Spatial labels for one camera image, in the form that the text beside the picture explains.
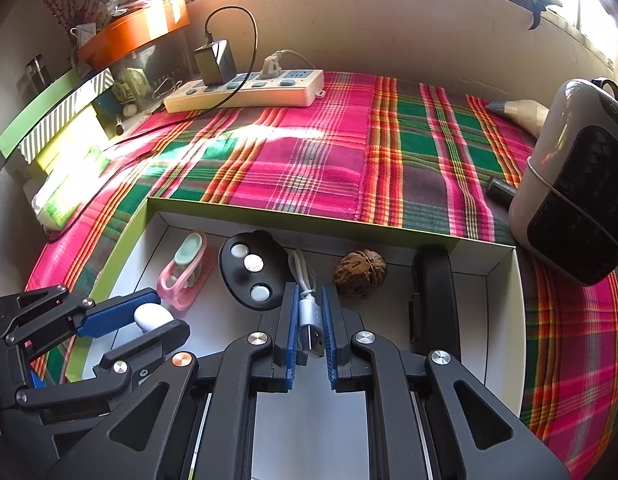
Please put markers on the green and white cardboard box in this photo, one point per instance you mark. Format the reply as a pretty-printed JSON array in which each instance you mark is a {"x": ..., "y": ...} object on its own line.
[{"x": 396, "y": 320}]

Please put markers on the black and white oval device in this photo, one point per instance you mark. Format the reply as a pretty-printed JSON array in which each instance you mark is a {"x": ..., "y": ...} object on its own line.
[{"x": 251, "y": 265}]

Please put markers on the red berry branches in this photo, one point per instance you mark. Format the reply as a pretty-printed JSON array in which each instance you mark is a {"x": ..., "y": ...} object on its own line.
[{"x": 56, "y": 5}]

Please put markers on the black window hook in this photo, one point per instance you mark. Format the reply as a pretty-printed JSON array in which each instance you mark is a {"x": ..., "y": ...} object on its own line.
[{"x": 539, "y": 7}]

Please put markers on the black charger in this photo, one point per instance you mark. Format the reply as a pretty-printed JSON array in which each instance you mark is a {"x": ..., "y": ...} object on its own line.
[{"x": 216, "y": 62}]

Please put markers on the white mug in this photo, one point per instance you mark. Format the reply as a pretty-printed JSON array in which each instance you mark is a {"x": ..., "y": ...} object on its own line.
[{"x": 84, "y": 35}]

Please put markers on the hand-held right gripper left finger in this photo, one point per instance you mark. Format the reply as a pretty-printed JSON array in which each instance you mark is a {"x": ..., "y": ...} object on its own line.
[{"x": 290, "y": 340}]

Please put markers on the green and white tissue pack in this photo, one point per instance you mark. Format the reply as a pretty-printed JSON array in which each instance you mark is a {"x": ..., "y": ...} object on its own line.
[{"x": 69, "y": 195}]

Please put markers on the pink plastic clip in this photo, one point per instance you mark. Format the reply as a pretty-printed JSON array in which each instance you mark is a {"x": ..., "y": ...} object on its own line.
[{"x": 181, "y": 280}]

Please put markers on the small black object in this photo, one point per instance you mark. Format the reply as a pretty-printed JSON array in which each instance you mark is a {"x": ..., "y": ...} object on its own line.
[{"x": 501, "y": 190}]

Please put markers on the white mushroom-shaped knob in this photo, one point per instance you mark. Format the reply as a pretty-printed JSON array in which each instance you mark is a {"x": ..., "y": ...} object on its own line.
[{"x": 151, "y": 317}]

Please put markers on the orange round box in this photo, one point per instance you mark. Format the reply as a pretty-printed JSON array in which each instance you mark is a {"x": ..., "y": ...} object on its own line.
[{"x": 129, "y": 30}]

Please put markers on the glass jar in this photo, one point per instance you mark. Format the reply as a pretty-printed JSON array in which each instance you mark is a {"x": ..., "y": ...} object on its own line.
[{"x": 36, "y": 72}]

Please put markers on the pink and green plaid cloth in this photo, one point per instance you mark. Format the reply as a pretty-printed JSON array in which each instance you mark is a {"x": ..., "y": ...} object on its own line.
[{"x": 314, "y": 170}]

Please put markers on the white plug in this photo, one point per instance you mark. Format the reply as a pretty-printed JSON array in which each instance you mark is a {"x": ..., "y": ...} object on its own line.
[{"x": 271, "y": 66}]

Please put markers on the grey and black space heater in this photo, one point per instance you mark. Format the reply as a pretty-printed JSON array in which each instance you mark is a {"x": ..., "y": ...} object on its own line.
[{"x": 574, "y": 210}]

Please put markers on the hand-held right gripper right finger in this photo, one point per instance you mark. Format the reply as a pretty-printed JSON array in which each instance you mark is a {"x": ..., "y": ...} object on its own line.
[{"x": 329, "y": 340}]

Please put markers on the black device with clear end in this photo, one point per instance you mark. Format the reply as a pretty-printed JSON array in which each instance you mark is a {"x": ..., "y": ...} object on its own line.
[{"x": 434, "y": 290}]

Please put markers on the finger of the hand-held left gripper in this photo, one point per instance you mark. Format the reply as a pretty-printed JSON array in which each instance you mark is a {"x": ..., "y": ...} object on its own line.
[
  {"x": 114, "y": 315},
  {"x": 154, "y": 347}
]

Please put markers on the white striped box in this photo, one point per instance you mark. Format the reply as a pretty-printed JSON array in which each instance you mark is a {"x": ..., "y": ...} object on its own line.
[{"x": 64, "y": 115}]

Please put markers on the brown walnut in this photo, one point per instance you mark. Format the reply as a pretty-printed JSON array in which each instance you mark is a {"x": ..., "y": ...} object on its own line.
[{"x": 359, "y": 272}]

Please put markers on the white power strip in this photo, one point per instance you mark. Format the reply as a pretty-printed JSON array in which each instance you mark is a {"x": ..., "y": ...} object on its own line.
[{"x": 269, "y": 92}]

